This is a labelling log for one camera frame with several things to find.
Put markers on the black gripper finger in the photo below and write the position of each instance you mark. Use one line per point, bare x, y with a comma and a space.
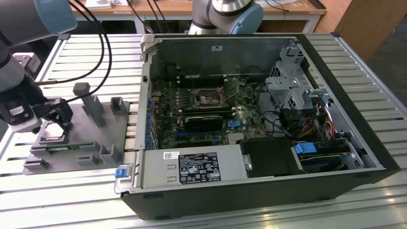
65, 117
49, 117

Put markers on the expansion slot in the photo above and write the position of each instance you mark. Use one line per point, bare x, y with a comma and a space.
196, 143

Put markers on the black RAM slot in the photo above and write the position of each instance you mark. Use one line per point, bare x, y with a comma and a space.
206, 111
200, 82

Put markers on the CPU socket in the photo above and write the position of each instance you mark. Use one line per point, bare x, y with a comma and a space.
208, 98

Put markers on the grey parts rack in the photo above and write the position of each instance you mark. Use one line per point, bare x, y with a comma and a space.
78, 133

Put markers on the green RAM stick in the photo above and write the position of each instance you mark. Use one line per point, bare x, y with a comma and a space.
72, 146

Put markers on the blue case latch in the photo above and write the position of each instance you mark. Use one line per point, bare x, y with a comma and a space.
121, 173

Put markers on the silver power supply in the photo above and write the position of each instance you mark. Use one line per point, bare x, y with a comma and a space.
158, 171

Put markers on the black graphics card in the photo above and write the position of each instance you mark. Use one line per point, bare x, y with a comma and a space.
202, 124

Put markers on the white box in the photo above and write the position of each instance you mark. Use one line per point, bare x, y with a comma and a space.
98, 4

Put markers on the blue board connector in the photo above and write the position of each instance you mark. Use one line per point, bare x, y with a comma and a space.
232, 124

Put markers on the silver chipset heatsink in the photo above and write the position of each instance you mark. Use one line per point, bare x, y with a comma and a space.
234, 138

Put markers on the wooden desk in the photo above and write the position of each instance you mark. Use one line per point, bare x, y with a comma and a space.
177, 10

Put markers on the green motherboard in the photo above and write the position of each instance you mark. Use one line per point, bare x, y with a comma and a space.
248, 114

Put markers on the black PC case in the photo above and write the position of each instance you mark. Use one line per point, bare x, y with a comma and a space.
221, 205

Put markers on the black plastic bay cover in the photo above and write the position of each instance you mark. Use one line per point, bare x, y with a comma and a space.
269, 157

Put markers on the silver drive cage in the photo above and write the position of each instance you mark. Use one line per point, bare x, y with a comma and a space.
282, 95

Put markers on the blue disk carrier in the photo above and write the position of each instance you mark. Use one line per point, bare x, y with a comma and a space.
304, 149

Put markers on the wooden cabinet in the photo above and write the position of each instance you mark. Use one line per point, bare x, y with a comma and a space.
365, 23

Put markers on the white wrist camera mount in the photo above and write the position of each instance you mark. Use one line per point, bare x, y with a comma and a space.
25, 126

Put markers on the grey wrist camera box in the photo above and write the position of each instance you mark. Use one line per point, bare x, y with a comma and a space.
26, 62

